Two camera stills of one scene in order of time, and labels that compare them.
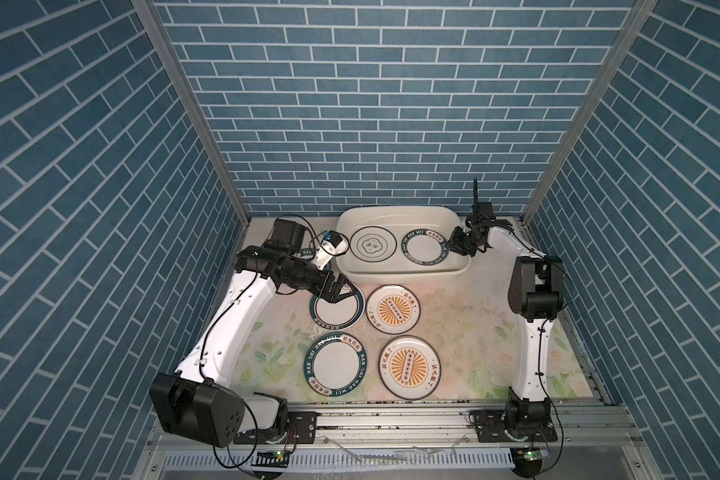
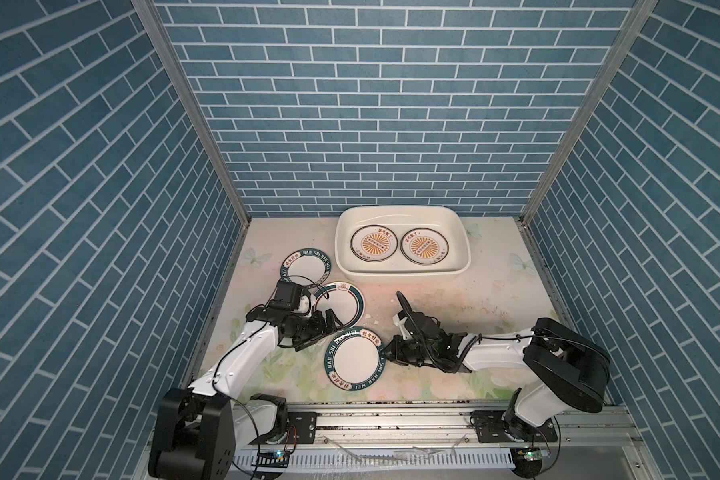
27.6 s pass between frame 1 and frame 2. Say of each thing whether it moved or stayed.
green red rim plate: stayed
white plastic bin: stayed
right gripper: moved
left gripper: moved
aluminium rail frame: stayed
